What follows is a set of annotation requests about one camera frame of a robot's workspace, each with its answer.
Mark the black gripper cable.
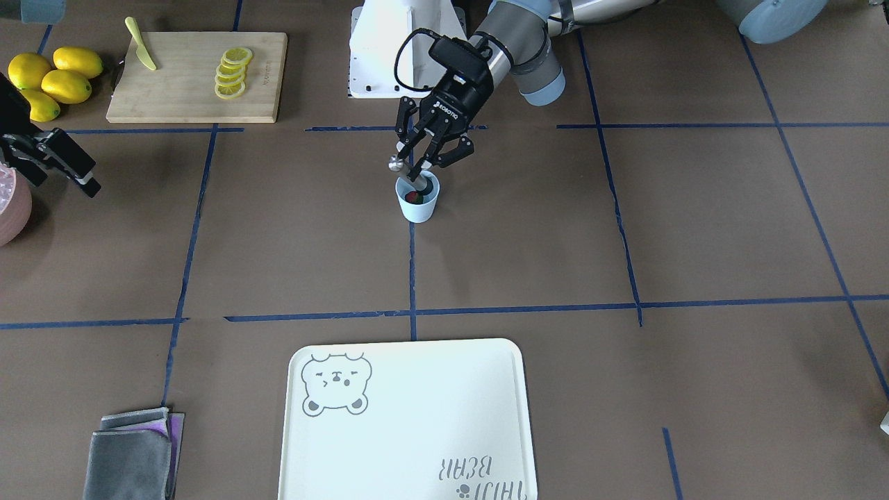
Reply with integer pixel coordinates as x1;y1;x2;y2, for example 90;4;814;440
393;28;487;92

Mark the yellow-green plastic knife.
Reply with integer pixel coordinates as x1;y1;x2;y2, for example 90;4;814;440
124;16;158;71

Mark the red strawberry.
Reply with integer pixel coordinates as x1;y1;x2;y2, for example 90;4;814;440
404;191;424;205

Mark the pink bowl of ice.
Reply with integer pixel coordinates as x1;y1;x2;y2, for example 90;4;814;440
1;167;32;247

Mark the cream bear serving tray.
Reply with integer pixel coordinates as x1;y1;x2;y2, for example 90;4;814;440
277;338;539;499

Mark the lemon slices stack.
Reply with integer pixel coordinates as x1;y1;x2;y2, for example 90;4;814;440
213;47;254;99

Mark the light blue plastic cup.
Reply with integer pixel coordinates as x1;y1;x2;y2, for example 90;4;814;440
394;171;440;224

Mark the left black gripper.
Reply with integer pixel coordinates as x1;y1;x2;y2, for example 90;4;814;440
394;69;495;169

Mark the steel muddler black tip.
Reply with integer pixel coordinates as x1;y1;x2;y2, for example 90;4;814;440
388;155;434;195

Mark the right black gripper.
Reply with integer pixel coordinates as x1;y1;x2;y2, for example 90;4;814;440
1;75;101;197

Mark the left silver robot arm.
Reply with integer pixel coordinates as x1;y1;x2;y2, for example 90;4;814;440
388;1;651;190

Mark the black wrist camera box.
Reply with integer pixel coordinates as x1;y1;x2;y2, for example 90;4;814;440
429;37;491;85

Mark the purple cloth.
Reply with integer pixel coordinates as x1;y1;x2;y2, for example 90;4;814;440
138;408;186;499

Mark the yellow lemon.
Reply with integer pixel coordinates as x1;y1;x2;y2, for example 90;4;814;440
40;69;92;104
6;53;53;90
19;89;61;123
53;47;104;79

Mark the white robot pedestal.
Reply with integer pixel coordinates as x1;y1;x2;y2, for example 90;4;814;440
349;1;467;99

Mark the bamboo cutting board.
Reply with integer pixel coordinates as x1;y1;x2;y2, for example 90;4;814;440
107;31;288;124

